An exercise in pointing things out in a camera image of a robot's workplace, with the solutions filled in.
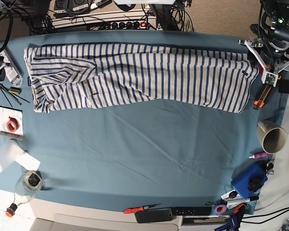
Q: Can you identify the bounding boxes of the black remote control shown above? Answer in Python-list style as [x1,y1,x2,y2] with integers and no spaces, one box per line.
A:
[171,207,211,216]

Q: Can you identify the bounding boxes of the red handled screwdriver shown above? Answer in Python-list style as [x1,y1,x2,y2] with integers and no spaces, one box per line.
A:
[123,204,159,214]

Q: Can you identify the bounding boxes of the black smartphone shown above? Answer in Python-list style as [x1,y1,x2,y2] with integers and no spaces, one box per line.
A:
[134,208,173,223]

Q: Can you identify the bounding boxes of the black power strip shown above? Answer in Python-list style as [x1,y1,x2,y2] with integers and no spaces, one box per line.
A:
[97,21,148,30]

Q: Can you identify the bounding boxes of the red tape roll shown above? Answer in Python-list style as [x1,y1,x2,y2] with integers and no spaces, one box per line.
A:
[6,117,19,133]

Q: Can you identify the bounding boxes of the blue table cloth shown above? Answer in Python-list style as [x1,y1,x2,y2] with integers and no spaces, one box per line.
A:
[0,30,289,215]

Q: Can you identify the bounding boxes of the blue black spring clamp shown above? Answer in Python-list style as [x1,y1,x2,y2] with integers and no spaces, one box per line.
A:
[214,203,247,231]

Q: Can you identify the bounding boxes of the pink white small tube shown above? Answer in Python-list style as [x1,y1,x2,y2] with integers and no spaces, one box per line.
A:
[249,152,270,159]

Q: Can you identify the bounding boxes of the black square block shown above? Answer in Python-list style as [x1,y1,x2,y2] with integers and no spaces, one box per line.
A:
[278,79,289,94]

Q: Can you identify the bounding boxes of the beige ceramic mug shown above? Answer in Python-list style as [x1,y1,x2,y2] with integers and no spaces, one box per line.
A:
[256,120,287,154]

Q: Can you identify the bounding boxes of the black zip ties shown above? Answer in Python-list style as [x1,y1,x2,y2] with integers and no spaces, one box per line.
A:
[0,83,30,107]

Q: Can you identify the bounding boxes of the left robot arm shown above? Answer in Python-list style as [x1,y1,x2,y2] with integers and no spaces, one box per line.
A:
[238,0,289,87]

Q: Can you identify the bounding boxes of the black marker pen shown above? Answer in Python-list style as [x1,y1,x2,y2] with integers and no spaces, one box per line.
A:
[226,196,259,205]

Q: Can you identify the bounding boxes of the blue white striped T-shirt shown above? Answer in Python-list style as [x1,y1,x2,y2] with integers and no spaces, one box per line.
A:
[24,43,259,113]

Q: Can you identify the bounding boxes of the orange black utility knife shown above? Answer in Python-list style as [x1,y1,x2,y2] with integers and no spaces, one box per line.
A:
[253,84,272,110]

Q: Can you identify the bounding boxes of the blue box with black knob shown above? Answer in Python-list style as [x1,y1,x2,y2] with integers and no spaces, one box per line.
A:
[231,163,268,199]

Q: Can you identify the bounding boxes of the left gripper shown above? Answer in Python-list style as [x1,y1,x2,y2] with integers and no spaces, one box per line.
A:
[238,38,289,87]

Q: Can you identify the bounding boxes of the purple tape roll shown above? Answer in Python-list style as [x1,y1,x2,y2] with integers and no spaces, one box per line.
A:
[214,204,227,216]

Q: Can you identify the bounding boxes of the white packaged device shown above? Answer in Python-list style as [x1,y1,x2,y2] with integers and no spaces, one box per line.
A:
[0,50,23,88]

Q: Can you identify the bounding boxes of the clear glass bottle orange cap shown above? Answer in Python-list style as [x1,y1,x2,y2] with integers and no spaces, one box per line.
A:
[5,170,42,218]

